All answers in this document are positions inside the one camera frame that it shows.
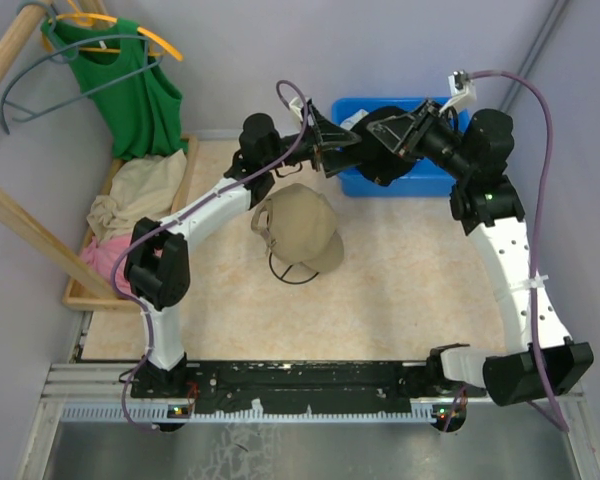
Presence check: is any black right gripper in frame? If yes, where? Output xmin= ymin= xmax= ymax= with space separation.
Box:
xmin=367 ymin=98 xmax=472 ymax=181

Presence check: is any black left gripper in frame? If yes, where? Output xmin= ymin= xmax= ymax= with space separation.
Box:
xmin=265 ymin=105 xmax=363 ymax=178

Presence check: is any white cap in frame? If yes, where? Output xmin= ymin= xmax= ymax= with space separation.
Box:
xmin=340 ymin=109 xmax=368 ymax=130

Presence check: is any black beanie hat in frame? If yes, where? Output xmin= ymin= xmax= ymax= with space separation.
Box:
xmin=344 ymin=106 xmax=418 ymax=187

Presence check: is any blue plastic bin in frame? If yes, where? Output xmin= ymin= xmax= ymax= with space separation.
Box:
xmin=331 ymin=97 xmax=455 ymax=198

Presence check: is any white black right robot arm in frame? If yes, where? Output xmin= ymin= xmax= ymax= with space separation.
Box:
xmin=366 ymin=100 xmax=594 ymax=406

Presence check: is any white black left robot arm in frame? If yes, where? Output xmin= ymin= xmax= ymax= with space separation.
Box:
xmin=124 ymin=104 xmax=361 ymax=397

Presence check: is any wooden tray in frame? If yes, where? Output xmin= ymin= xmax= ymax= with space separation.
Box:
xmin=61 ymin=133 xmax=200 ymax=314

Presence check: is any beige cloth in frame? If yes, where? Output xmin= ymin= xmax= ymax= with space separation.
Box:
xmin=87 ymin=149 xmax=187 ymax=243

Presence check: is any green tank top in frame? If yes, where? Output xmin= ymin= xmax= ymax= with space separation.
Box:
xmin=40 ymin=18 xmax=187 ymax=160

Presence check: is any grey blue clothes hanger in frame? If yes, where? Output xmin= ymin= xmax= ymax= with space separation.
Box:
xmin=0 ymin=4 xmax=165 ymax=135

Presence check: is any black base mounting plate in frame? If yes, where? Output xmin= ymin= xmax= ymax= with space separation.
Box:
xmin=131 ymin=360 xmax=460 ymax=415

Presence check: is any pink cloth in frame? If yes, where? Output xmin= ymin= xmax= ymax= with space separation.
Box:
xmin=80 ymin=232 xmax=132 ymax=281

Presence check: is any yellow clothes hanger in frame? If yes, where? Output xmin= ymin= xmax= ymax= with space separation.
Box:
xmin=42 ymin=1 xmax=183 ymax=62

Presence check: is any wooden clothes rack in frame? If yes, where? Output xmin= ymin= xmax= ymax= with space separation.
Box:
xmin=0 ymin=1 xmax=114 ymax=300

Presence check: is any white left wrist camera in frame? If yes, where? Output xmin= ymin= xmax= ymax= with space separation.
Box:
xmin=288 ymin=97 xmax=311 ymax=124

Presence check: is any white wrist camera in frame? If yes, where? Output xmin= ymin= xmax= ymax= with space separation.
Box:
xmin=440 ymin=70 xmax=477 ymax=113
xmin=288 ymin=97 xmax=311 ymax=124

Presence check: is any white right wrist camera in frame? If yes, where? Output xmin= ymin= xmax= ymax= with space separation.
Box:
xmin=440 ymin=70 xmax=477 ymax=113

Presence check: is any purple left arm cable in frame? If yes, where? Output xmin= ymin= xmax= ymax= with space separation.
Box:
xmin=110 ymin=79 xmax=311 ymax=435

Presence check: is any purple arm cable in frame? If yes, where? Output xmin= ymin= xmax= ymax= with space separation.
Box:
xmin=110 ymin=79 xmax=311 ymax=435
xmin=442 ymin=70 xmax=571 ymax=434

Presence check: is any black wire hat stand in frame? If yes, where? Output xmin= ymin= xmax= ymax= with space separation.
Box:
xmin=267 ymin=253 xmax=319 ymax=286

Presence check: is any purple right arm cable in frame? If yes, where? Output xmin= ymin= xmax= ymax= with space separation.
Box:
xmin=442 ymin=70 xmax=571 ymax=434

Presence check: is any aluminium frame rail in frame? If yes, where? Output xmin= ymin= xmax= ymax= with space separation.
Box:
xmin=18 ymin=361 xmax=600 ymax=479

